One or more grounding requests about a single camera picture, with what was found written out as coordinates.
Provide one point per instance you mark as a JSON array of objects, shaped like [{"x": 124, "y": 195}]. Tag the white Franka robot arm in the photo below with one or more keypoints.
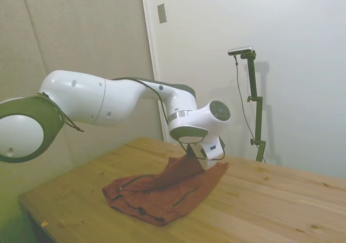
[{"x": 89, "y": 102}]

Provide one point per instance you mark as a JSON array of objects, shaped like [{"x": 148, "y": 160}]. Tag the dark green camera stand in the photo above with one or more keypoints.
[{"x": 255, "y": 102}]

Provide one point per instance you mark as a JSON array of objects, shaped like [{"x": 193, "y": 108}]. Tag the white door frame trim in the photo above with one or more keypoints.
[{"x": 151, "y": 51}]

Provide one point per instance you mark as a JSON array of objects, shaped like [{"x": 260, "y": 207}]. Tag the grey wall switch plate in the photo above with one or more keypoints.
[{"x": 162, "y": 13}]

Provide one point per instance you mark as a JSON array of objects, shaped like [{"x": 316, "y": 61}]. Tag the rust red shorts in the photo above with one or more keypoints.
[{"x": 173, "y": 189}]

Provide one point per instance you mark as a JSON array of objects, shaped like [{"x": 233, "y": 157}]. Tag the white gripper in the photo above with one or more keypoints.
[{"x": 212, "y": 151}]

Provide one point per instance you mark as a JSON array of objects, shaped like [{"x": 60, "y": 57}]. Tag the grey exterior camera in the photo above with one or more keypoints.
[{"x": 240, "y": 50}]

